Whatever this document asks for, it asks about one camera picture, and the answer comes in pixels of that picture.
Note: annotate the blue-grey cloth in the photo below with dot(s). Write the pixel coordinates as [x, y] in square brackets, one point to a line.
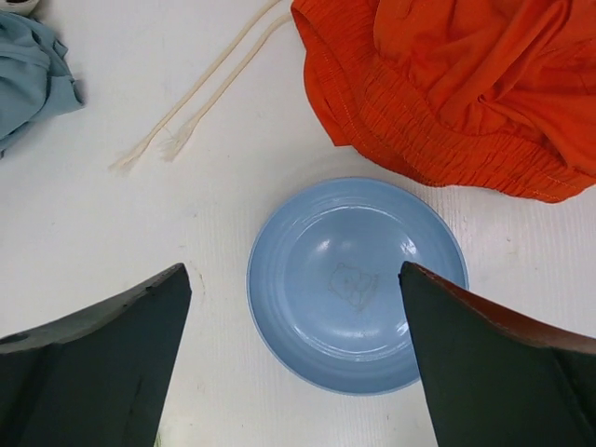
[36, 82]

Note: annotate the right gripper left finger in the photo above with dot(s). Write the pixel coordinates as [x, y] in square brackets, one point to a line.
[99, 376]

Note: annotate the blue plastic plate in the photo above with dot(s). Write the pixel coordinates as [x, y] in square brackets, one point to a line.
[323, 282]

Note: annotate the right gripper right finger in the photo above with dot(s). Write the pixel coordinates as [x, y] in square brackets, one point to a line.
[491, 375]

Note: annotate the green transparent cup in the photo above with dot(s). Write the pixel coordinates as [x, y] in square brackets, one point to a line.
[158, 440]

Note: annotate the orange cloth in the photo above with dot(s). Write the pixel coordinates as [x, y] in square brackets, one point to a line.
[491, 94]

